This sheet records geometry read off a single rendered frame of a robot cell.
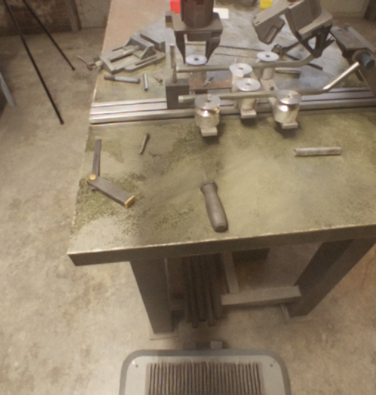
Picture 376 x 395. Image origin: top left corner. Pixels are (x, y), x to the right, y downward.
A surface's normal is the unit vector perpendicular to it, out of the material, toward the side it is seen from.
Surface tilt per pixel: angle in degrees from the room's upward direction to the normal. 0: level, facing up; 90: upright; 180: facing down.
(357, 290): 0
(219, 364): 0
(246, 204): 0
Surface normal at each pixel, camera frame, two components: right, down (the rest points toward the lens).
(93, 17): 0.11, 0.77
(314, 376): 0.00, -0.63
